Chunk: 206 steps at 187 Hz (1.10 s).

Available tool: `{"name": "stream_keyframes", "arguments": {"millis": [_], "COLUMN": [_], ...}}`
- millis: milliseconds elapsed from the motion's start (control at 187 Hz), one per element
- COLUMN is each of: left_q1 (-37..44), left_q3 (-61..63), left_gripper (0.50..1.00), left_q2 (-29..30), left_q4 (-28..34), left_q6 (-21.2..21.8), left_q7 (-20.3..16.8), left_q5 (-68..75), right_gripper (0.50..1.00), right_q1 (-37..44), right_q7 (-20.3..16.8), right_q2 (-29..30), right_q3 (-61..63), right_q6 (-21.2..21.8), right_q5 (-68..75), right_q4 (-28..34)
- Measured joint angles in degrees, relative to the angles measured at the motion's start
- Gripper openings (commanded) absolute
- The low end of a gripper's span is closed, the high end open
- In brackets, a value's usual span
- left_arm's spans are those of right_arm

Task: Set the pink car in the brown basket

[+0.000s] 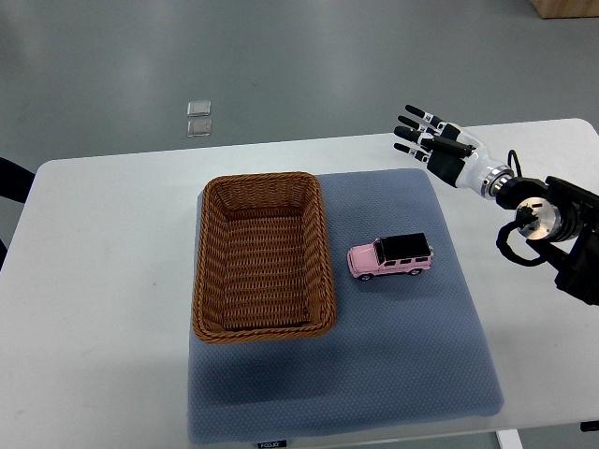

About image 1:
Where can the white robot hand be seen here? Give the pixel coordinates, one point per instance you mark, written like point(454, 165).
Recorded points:
point(456, 157)

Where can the pink toy car black roof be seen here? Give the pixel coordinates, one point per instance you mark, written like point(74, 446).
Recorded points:
point(407, 254)

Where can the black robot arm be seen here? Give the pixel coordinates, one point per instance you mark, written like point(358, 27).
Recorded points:
point(555, 222)

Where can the brown wicker basket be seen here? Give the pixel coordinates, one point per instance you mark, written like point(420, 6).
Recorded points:
point(263, 267)

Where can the wooden box corner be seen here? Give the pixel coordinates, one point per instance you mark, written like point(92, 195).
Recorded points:
point(566, 9)

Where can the blue-grey fabric mat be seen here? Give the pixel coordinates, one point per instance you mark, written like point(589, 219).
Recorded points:
point(404, 349)

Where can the upper clear floor tile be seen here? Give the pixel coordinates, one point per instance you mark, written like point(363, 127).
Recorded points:
point(198, 108)

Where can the white table leg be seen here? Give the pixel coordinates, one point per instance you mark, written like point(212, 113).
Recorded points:
point(509, 439)

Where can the black chair part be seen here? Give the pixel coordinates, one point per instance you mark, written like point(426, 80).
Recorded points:
point(16, 181)

